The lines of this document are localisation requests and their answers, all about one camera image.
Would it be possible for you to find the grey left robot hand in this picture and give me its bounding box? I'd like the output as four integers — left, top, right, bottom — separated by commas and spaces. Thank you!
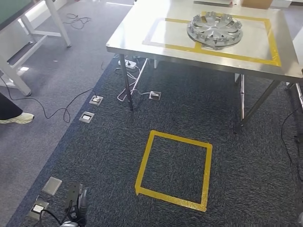
73, 188, 88, 226

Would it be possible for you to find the silver wheel hubcap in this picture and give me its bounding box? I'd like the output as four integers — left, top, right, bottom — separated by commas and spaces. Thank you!
187, 11, 244, 51

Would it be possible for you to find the steel workbench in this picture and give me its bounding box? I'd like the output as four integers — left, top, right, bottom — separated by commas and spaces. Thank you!
106, 0, 303, 132

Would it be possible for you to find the grey floor plate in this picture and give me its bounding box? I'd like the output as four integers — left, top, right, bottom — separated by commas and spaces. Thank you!
42, 176, 63, 196

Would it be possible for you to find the person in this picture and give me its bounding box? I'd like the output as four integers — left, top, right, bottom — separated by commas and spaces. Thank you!
0, 92, 35, 125

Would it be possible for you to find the white power strip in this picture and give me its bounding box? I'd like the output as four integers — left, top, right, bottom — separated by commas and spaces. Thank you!
119, 59, 138, 69

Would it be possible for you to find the yellow floor tape square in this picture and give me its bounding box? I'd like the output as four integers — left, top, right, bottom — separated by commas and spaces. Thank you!
134, 130, 213, 213

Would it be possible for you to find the green top table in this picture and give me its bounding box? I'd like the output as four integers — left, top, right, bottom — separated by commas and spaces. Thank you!
0, 0, 72, 97

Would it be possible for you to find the grey metal bar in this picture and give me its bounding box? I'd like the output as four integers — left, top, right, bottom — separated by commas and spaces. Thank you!
193, 0, 233, 7

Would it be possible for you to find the side table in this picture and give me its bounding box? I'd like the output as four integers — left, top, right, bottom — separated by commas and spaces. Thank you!
285, 26, 303, 110

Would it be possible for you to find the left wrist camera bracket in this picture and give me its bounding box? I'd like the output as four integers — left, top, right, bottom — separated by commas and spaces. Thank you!
65, 182, 82, 209

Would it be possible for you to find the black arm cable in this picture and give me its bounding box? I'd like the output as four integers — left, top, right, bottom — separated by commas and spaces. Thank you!
39, 208, 73, 227

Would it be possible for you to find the long black floor cable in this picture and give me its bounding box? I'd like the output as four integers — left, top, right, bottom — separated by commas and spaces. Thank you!
0, 77, 97, 123

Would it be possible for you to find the white floor cable loop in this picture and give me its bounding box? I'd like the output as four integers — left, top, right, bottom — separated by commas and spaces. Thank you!
114, 67, 152, 103

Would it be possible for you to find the tangled black cable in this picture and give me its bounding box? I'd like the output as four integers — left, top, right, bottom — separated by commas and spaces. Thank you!
63, 13, 91, 30

